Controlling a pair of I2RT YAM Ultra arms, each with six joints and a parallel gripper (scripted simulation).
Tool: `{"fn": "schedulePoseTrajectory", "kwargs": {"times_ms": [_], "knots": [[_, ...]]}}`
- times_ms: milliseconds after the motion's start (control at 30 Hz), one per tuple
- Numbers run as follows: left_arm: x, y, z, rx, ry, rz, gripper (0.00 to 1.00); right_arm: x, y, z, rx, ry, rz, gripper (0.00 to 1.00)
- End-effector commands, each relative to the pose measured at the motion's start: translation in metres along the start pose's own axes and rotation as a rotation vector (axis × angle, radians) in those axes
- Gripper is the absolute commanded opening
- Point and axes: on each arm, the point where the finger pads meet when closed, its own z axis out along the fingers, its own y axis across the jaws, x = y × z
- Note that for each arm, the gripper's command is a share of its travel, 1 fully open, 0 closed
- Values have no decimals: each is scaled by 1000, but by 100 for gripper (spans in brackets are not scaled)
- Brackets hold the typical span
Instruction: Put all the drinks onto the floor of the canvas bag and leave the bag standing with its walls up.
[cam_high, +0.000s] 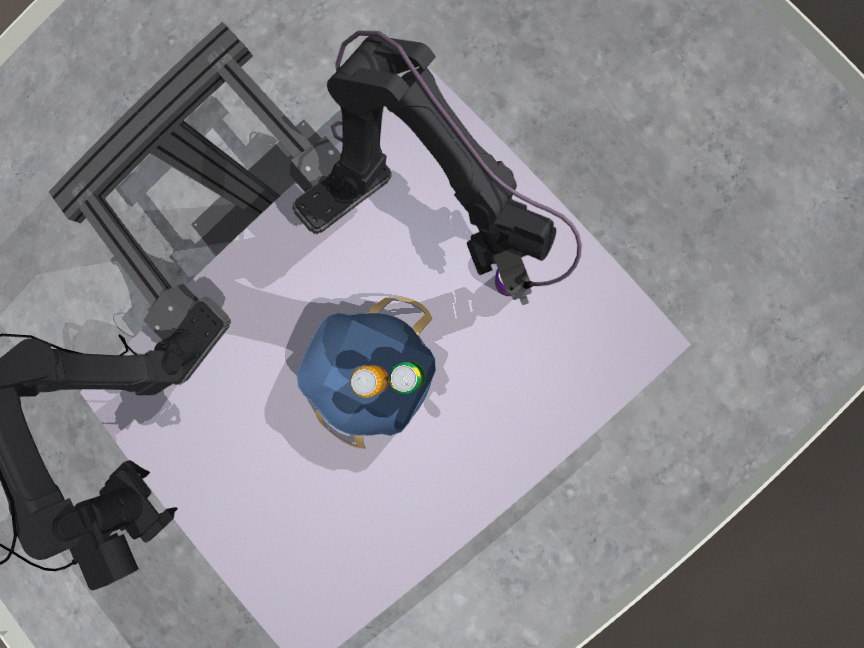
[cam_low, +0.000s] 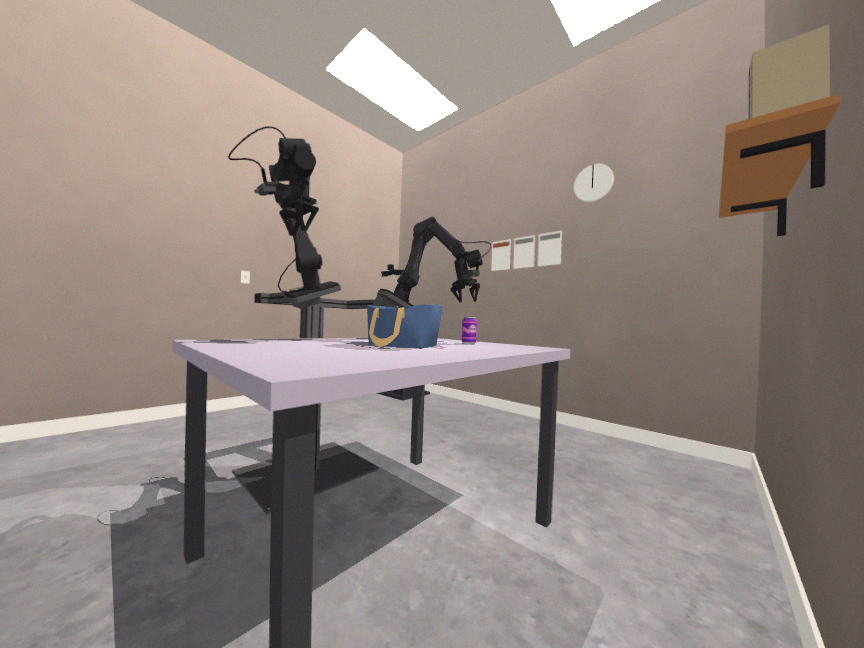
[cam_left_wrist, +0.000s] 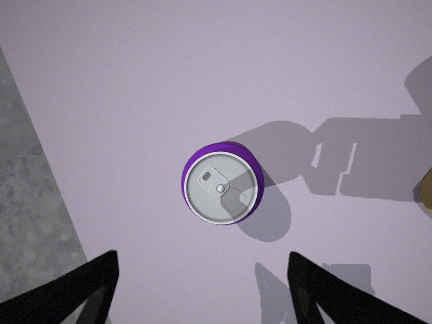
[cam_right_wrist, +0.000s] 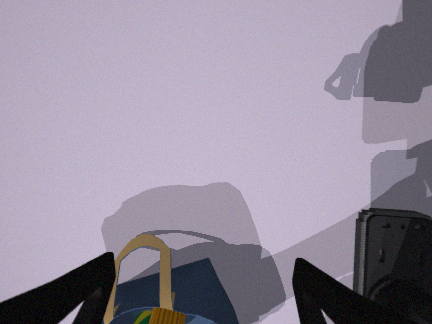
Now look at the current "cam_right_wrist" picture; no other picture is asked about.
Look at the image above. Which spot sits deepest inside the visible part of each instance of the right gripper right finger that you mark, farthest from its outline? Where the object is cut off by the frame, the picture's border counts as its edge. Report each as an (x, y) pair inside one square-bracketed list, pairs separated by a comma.
[(315, 291)]

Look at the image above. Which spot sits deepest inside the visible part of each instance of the green and yellow drink can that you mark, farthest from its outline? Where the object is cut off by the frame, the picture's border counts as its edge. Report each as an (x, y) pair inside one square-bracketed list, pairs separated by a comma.
[(143, 317)]

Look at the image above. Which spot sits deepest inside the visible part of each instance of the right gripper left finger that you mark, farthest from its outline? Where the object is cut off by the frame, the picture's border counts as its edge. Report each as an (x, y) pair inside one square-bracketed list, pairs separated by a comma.
[(50, 303)]

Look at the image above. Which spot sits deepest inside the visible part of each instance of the orange drink can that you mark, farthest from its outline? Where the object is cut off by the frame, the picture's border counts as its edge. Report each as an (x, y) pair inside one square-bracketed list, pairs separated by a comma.
[(164, 316)]

